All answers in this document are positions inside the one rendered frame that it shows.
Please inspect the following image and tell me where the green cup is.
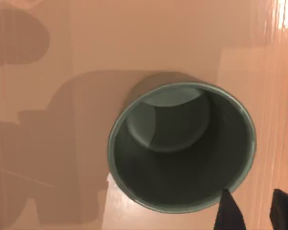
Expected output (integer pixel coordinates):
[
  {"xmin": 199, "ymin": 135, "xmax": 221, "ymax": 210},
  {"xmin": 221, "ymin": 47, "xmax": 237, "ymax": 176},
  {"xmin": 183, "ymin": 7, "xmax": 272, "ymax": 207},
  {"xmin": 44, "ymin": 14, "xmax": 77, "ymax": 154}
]
[{"xmin": 107, "ymin": 81, "xmax": 257, "ymax": 214}]

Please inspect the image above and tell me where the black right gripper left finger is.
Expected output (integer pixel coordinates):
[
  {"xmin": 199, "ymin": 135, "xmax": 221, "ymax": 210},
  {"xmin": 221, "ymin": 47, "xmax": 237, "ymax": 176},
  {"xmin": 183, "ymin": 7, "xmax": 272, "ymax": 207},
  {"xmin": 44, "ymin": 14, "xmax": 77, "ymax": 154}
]
[{"xmin": 213, "ymin": 188, "xmax": 248, "ymax": 230}]

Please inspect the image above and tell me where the salmon-coloured shallow box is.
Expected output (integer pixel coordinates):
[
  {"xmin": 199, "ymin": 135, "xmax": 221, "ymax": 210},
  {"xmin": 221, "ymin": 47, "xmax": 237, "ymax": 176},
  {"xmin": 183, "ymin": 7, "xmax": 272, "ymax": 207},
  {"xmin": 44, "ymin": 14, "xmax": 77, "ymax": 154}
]
[{"xmin": 0, "ymin": 0, "xmax": 288, "ymax": 230}]

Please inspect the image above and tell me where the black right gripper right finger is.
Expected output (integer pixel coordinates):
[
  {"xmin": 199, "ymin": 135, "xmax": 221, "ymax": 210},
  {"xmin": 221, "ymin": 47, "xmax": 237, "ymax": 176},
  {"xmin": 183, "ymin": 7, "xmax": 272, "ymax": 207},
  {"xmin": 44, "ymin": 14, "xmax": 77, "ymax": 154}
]
[{"xmin": 269, "ymin": 188, "xmax": 288, "ymax": 230}]

